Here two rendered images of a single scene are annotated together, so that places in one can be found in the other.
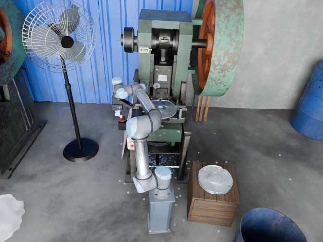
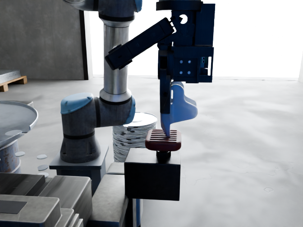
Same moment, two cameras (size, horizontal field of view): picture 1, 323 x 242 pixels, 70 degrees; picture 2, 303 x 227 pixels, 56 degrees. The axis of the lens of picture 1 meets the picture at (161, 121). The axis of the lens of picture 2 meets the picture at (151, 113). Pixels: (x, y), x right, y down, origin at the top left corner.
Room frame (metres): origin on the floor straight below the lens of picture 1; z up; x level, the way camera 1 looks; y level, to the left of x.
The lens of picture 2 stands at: (2.04, 0.39, 0.93)
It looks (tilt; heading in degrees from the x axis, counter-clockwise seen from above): 17 degrees down; 189
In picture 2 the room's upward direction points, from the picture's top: straight up
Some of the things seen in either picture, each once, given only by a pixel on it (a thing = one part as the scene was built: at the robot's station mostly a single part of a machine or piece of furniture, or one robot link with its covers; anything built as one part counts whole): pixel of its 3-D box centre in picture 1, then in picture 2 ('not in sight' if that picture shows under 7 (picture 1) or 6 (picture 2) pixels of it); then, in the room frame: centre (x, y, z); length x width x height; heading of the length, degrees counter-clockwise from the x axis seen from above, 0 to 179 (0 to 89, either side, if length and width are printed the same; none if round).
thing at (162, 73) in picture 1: (162, 78); not in sight; (1.80, 0.02, 1.03); 0.17 x 0.15 x 0.30; 4
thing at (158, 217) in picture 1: (159, 208); (84, 204); (1.10, -0.04, 0.23); 0.19 x 0.19 x 0.45; 9
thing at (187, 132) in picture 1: (183, 121); not in sight; (1.99, -0.24, 0.45); 0.92 x 0.12 x 0.90; 4
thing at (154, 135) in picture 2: (122, 121); (163, 154); (1.59, 0.34, 0.71); 0.07 x 0.06 x 0.08; 4
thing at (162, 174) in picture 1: (161, 176); (79, 112); (1.09, -0.03, 0.62); 0.13 x 0.12 x 0.14; 117
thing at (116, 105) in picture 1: (117, 102); (183, 43); (1.58, 0.37, 0.90); 0.09 x 0.08 x 0.12; 94
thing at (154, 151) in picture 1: (157, 139); not in sight; (1.85, 0.02, 0.31); 0.43 x 0.42 x 0.01; 94
